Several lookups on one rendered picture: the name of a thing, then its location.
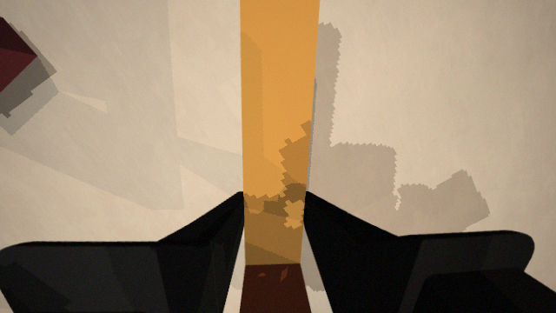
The orange bar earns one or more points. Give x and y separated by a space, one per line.
278 58

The red rectangular block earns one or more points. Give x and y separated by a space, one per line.
15 54

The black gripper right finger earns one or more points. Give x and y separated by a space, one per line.
365 269

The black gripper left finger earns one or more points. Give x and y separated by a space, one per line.
188 271

